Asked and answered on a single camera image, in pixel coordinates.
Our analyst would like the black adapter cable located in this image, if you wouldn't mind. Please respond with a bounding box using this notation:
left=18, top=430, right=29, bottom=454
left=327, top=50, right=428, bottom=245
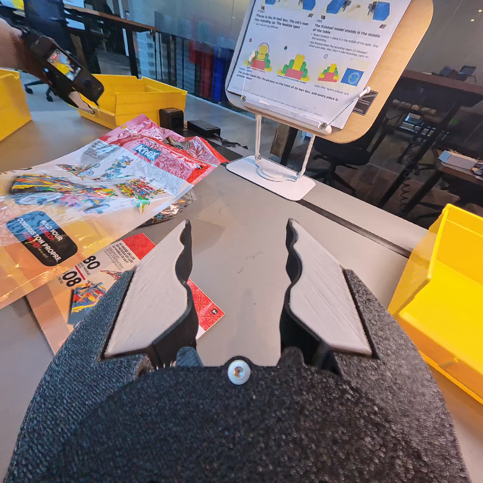
left=211, top=133, right=250, bottom=150

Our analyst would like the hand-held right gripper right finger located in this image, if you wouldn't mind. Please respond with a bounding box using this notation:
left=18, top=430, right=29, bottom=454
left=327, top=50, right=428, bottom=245
left=279, top=218, right=373, bottom=374

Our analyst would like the printed instruction sheet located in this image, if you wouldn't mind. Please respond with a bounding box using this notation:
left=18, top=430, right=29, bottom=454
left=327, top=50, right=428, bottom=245
left=226, top=0, right=412, bottom=131

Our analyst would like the colourful instruction booklet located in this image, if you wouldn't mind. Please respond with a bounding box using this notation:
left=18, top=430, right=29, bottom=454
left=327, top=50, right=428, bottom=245
left=26, top=232, right=226, bottom=355

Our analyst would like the toy building set pouch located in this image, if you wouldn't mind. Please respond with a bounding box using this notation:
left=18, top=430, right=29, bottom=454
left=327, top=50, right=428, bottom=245
left=0, top=113, right=231, bottom=311

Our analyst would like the dark wooden desk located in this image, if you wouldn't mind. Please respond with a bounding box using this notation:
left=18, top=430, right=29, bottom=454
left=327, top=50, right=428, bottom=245
left=377, top=70, right=483, bottom=213

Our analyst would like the yellow plastic bin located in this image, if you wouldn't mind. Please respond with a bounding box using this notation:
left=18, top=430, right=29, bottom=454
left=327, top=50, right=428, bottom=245
left=77, top=73, right=188, bottom=131
left=0, top=68, right=32, bottom=142
left=388, top=204, right=483, bottom=406

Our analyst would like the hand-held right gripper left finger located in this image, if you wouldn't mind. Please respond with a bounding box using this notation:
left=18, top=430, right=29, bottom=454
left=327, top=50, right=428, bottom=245
left=103, top=220, right=199, bottom=365

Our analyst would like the black office chair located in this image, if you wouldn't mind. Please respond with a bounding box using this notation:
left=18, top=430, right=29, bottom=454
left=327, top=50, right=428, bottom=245
left=23, top=0, right=74, bottom=103
left=311, top=113, right=382, bottom=190

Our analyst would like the stack of coloured crates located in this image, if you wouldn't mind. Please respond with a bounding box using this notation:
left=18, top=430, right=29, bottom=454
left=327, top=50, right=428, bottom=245
left=189, top=39, right=235, bottom=103

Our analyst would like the grey desk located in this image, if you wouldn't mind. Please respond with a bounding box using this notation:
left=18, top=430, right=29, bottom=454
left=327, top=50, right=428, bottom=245
left=0, top=73, right=483, bottom=483

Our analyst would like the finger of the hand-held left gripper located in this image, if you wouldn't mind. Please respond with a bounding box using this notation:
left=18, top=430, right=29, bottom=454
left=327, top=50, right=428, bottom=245
left=70, top=93, right=97, bottom=114

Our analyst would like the person's left hand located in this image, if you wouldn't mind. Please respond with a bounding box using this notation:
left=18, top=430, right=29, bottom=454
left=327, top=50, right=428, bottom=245
left=0, top=18, right=28, bottom=72

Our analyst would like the small black power bank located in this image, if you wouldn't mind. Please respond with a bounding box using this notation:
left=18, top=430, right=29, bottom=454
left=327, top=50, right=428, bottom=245
left=158, top=107, right=185, bottom=130

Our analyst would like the black power adapter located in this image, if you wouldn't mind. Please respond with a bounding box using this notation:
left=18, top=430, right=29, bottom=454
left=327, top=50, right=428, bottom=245
left=187, top=120, right=222, bottom=139

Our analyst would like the stack of pale storage crates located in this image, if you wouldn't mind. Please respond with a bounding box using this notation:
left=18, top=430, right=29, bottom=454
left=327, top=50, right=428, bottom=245
left=136, top=32, right=190, bottom=95

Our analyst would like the large clear bag of pieces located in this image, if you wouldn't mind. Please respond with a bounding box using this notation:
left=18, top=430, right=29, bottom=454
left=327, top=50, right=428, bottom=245
left=141, top=196, right=194, bottom=227

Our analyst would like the wooden document stand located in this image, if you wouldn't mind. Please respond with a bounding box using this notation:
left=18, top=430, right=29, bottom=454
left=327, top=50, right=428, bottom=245
left=225, top=0, right=434, bottom=201

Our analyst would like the wooden background desk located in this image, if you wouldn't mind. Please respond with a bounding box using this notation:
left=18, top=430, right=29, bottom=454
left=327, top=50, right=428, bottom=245
left=64, top=4, right=159, bottom=79

